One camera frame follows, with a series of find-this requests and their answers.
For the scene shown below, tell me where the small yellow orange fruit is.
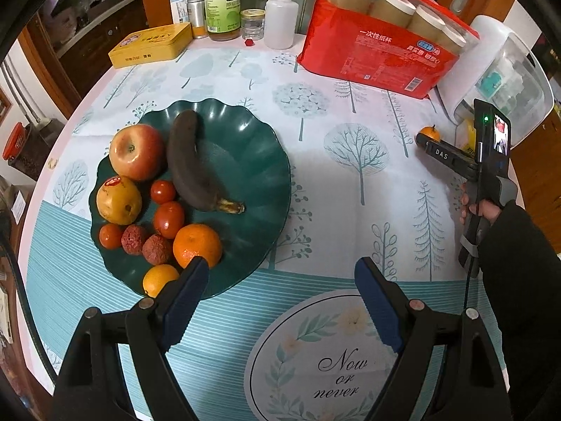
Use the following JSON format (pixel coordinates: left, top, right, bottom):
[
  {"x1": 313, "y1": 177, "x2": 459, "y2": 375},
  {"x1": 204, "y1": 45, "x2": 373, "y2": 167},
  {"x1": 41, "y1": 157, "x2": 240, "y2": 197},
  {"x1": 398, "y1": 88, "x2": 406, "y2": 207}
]
[{"x1": 142, "y1": 264, "x2": 180, "y2": 299}]

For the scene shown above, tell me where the dried lychee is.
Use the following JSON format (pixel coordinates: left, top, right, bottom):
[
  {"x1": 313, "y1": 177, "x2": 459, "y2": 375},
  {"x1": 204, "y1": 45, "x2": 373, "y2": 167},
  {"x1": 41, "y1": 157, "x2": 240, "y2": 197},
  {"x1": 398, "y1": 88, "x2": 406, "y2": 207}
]
[
  {"x1": 143, "y1": 235, "x2": 173, "y2": 266},
  {"x1": 121, "y1": 224, "x2": 148, "y2": 256}
]

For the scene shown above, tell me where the cherry tomato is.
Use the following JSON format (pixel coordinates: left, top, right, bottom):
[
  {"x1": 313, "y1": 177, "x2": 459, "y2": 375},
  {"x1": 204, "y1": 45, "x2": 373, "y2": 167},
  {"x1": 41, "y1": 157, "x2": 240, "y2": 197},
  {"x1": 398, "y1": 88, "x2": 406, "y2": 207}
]
[
  {"x1": 98, "y1": 223, "x2": 124, "y2": 250},
  {"x1": 150, "y1": 180, "x2": 176, "y2": 204}
]

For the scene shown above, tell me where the large red tomato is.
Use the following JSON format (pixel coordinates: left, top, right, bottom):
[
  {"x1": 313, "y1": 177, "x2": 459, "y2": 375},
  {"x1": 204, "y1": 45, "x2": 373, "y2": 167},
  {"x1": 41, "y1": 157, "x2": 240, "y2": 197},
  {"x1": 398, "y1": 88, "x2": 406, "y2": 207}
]
[{"x1": 152, "y1": 201, "x2": 184, "y2": 240}]

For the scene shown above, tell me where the red apple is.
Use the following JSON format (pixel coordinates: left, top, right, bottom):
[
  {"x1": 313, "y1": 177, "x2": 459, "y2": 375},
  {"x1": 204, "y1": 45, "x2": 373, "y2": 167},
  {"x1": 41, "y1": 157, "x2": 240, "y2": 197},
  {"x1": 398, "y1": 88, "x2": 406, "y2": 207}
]
[{"x1": 108, "y1": 123, "x2": 165, "y2": 181}]

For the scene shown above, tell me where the overripe dark banana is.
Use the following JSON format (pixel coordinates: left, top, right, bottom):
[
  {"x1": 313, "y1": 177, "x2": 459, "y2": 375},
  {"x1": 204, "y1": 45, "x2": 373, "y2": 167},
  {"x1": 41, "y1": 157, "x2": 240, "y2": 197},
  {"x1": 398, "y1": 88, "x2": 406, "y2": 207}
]
[{"x1": 167, "y1": 109, "x2": 245, "y2": 215}]

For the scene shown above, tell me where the right forearm black sleeve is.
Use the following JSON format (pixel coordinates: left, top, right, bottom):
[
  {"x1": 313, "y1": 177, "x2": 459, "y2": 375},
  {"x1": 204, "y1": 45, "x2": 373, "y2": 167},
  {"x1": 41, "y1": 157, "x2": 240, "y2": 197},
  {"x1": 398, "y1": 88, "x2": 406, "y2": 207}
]
[{"x1": 478, "y1": 201, "x2": 560, "y2": 420}]

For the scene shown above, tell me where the right hand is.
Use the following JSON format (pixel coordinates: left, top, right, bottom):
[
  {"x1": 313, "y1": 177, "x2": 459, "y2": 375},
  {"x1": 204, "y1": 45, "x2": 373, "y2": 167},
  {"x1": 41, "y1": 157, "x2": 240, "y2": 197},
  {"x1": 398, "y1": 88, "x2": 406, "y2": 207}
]
[{"x1": 459, "y1": 183, "x2": 502, "y2": 225}]

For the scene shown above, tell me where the yellow tissue pack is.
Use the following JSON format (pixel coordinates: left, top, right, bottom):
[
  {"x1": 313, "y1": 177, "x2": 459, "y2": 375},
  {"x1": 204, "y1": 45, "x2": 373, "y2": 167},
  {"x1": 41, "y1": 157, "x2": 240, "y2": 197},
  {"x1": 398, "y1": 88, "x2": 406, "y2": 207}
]
[{"x1": 454, "y1": 119, "x2": 476, "y2": 158}]

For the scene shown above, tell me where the small kumquat with stem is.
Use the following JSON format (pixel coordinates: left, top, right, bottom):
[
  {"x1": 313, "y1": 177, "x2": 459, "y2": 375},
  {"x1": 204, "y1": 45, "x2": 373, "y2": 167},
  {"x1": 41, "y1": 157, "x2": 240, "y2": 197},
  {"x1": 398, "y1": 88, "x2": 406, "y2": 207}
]
[{"x1": 419, "y1": 125, "x2": 441, "y2": 142}]

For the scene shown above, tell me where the white sterilizer box appliance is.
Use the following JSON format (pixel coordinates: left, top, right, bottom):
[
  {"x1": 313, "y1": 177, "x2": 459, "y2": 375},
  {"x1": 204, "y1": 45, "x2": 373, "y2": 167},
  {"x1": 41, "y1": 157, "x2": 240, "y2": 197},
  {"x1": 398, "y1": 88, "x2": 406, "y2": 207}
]
[{"x1": 437, "y1": 15, "x2": 553, "y2": 146}]

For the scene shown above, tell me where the large orange mandarin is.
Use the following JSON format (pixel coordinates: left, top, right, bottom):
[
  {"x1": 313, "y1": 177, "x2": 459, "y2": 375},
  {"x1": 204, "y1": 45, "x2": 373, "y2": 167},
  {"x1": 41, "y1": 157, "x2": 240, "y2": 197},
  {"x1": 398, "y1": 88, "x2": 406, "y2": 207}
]
[{"x1": 172, "y1": 223, "x2": 223, "y2": 269}]

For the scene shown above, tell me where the red paper cup package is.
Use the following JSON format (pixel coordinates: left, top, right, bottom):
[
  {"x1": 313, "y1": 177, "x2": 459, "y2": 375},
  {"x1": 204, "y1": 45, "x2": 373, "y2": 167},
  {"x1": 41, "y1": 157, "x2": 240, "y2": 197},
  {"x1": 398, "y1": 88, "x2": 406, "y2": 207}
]
[{"x1": 298, "y1": 0, "x2": 479, "y2": 98}]

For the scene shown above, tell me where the dark green scalloped plate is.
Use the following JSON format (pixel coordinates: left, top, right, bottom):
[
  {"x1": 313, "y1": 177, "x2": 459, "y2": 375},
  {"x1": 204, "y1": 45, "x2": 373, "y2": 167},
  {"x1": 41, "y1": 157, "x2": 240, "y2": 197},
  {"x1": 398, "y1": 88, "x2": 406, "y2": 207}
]
[{"x1": 87, "y1": 97, "x2": 293, "y2": 301}]

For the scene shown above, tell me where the white squeeze bottle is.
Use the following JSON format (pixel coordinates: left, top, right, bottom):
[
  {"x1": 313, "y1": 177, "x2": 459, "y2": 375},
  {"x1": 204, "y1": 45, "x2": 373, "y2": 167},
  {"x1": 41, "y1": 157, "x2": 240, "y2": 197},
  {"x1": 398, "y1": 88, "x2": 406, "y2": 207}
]
[{"x1": 264, "y1": 0, "x2": 299, "y2": 49}]

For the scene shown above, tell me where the small glass jar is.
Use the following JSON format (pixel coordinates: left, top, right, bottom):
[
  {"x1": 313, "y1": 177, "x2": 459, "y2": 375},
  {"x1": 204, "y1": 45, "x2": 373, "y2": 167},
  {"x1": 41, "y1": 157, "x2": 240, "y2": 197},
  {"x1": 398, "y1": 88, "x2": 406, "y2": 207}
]
[{"x1": 241, "y1": 9, "x2": 265, "y2": 41}]

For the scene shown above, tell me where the green label glass bottle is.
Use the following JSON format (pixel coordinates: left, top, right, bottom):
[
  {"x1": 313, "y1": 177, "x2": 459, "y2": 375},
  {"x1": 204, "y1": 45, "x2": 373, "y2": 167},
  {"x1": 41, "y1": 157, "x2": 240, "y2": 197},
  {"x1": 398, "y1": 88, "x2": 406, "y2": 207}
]
[{"x1": 204, "y1": 0, "x2": 242, "y2": 42}]

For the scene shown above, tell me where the small metal can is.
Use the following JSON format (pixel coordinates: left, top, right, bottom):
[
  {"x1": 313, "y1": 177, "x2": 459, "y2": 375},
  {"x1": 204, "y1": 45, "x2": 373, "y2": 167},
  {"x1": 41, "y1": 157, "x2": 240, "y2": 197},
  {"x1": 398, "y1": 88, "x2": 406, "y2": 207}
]
[{"x1": 187, "y1": 0, "x2": 207, "y2": 39}]

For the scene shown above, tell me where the yellow tin box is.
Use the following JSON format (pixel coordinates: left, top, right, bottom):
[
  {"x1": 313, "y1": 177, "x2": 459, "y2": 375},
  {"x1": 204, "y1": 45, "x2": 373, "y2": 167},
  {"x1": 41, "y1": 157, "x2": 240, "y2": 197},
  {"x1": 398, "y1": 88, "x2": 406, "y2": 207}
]
[{"x1": 108, "y1": 22, "x2": 193, "y2": 68}]

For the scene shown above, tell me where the black cable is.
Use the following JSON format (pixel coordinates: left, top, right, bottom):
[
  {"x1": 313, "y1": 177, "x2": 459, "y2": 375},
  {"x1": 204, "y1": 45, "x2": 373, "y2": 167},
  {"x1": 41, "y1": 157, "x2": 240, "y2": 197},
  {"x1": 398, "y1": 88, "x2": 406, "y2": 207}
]
[{"x1": 0, "y1": 209, "x2": 58, "y2": 387}]

